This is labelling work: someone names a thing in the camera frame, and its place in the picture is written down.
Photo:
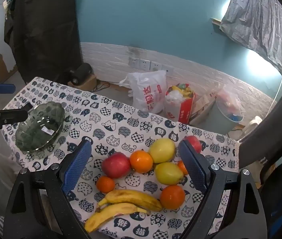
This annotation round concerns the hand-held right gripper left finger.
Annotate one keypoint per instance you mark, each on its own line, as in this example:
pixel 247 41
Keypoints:
pixel 78 165

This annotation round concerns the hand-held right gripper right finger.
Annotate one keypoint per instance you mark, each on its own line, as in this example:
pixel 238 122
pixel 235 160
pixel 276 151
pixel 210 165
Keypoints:
pixel 195 166

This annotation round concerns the small orange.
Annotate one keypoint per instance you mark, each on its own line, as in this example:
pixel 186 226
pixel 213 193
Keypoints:
pixel 181 167
pixel 105 184

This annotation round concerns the red apple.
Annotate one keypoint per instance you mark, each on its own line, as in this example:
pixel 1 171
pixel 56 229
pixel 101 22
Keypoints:
pixel 116 165
pixel 195 143

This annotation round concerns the yellow-green pear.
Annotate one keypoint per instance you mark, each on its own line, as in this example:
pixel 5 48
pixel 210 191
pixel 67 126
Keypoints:
pixel 168 173
pixel 162 150

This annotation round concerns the green glass bowl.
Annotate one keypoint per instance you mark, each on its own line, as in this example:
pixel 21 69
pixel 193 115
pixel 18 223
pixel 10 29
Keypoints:
pixel 38 127

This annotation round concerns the grey-green waste bin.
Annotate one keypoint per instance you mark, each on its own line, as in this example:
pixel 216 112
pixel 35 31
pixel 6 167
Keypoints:
pixel 220 119

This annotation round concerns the cat print tablecloth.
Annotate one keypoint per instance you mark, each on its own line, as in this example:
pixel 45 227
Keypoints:
pixel 121 129

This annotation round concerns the red cardboard box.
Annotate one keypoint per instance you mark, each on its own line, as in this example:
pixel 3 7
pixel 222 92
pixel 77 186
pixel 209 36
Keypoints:
pixel 184 109

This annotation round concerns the brown cardboard pieces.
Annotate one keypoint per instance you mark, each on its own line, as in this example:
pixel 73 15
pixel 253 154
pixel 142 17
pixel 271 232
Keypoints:
pixel 203 105

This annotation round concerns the dark chair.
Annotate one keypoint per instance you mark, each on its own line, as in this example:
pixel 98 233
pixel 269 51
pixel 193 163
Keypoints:
pixel 263 149

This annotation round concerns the white plastic container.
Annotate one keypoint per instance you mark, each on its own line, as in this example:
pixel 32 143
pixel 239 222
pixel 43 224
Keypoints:
pixel 253 127

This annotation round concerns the dark hanging coat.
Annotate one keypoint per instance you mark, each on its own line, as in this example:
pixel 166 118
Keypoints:
pixel 46 29

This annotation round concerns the white plastic bag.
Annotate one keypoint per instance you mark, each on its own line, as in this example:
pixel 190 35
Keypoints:
pixel 147 92

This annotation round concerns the wooden strip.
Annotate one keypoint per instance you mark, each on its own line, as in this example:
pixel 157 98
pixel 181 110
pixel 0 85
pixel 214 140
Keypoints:
pixel 217 22

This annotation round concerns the grey window cloth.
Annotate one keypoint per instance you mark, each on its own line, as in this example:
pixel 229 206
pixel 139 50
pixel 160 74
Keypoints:
pixel 260 20

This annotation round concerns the white wall socket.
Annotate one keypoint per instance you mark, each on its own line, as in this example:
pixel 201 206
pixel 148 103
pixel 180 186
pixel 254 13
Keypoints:
pixel 155 66
pixel 167 69
pixel 134 61
pixel 145 63

